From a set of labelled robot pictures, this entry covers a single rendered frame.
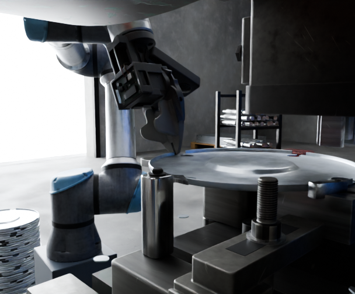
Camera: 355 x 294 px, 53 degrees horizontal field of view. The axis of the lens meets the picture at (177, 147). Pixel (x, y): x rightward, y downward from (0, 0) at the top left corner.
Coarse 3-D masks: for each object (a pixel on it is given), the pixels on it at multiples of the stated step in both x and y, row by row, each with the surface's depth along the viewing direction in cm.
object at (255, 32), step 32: (256, 0) 39; (288, 0) 37; (320, 0) 34; (352, 0) 32; (256, 32) 40; (288, 32) 37; (320, 32) 35; (352, 32) 33; (256, 64) 40; (288, 64) 37; (320, 64) 35; (352, 64) 33
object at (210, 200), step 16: (144, 160) 57; (208, 192) 51; (224, 192) 48; (240, 192) 47; (256, 192) 48; (208, 208) 51; (224, 208) 49; (240, 208) 47; (256, 208) 48; (208, 224) 51; (240, 224) 47
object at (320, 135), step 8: (320, 120) 42; (328, 120) 40; (336, 120) 39; (344, 120) 39; (320, 128) 42; (328, 128) 40; (336, 128) 39; (344, 128) 40; (320, 136) 41; (328, 136) 40; (336, 136) 39; (320, 144) 41; (328, 144) 40; (336, 144) 40; (352, 144) 42
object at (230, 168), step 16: (160, 160) 55; (176, 160) 55; (192, 160) 55; (208, 160) 52; (224, 160) 51; (240, 160) 51; (256, 160) 51; (272, 160) 51; (288, 160) 51; (304, 160) 55; (320, 160) 55; (336, 160) 54; (192, 176) 43; (208, 176) 43; (224, 176) 43; (240, 176) 43; (256, 176) 43; (272, 176) 43; (288, 176) 43; (304, 176) 43; (320, 176) 43; (336, 176) 43; (352, 176) 43
